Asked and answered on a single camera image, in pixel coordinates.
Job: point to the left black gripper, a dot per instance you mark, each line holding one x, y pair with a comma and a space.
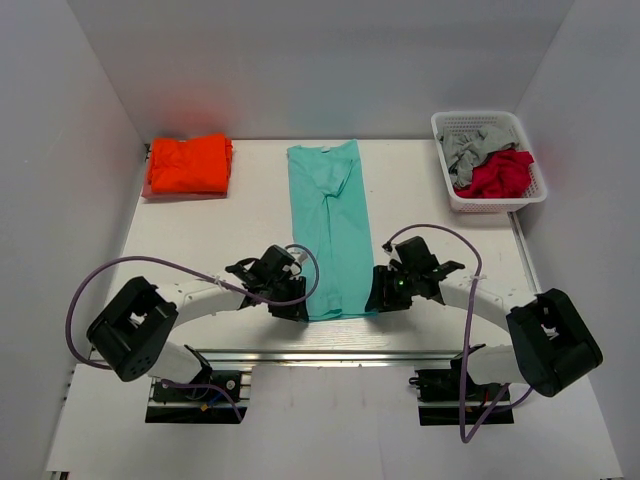
296, 312

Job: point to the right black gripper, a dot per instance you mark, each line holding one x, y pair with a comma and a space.
382, 281

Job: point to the teal t shirt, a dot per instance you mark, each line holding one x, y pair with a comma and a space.
330, 218

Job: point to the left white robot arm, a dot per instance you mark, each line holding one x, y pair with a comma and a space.
132, 331

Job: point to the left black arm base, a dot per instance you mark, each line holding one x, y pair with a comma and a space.
214, 397

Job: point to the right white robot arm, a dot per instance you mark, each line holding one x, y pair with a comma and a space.
551, 346

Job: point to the grey t shirt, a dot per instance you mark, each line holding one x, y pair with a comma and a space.
463, 152

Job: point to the folded orange t shirt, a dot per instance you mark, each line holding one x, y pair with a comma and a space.
198, 166

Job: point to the red t shirt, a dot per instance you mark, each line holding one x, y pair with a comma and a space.
506, 174

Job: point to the white plastic basket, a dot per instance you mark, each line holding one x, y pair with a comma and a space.
464, 122

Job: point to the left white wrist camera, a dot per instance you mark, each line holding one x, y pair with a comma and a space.
300, 257

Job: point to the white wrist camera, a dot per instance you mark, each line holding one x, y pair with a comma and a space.
394, 261
300, 257

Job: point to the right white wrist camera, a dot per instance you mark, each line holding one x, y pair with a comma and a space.
394, 261

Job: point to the aluminium table edge rail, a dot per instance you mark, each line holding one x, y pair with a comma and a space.
331, 358

